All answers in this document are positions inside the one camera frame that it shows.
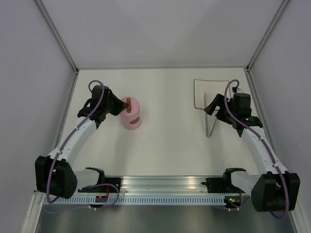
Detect pink cylindrical lunch box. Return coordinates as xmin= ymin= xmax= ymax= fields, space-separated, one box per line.
xmin=119 ymin=97 xmax=142 ymax=131

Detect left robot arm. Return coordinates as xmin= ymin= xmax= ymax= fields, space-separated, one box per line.
xmin=35 ymin=82 xmax=128 ymax=203

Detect metal tongs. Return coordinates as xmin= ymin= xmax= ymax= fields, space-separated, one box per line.
xmin=204 ymin=93 xmax=216 ymax=138

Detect pink lunch box lid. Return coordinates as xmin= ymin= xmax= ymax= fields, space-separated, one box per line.
xmin=121 ymin=97 xmax=140 ymax=115

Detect white square plate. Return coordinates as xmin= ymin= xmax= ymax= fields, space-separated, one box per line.
xmin=193 ymin=79 xmax=229 ymax=110

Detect frame post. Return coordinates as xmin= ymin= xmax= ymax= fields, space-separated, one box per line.
xmin=244 ymin=0 xmax=291 ymax=73
xmin=33 ymin=0 xmax=79 ymax=74

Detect white cable duct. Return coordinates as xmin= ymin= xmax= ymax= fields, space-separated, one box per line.
xmin=55 ymin=195 xmax=225 ymax=206

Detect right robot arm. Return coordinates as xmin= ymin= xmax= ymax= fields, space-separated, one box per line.
xmin=204 ymin=93 xmax=300 ymax=212

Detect right frame post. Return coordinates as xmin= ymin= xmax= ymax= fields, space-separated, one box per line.
xmin=244 ymin=0 xmax=291 ymax=73

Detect left frame post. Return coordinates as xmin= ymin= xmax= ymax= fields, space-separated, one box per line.
xmin=33 ymin=0 xmax=79 ymax=74

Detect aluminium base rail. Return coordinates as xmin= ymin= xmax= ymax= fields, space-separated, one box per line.
xmin=33 ymin=175 xmax=258 ymax=195

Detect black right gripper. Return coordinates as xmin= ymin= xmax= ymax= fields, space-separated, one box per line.
xmin=204 ymin=93 xmax=237 ymax=125

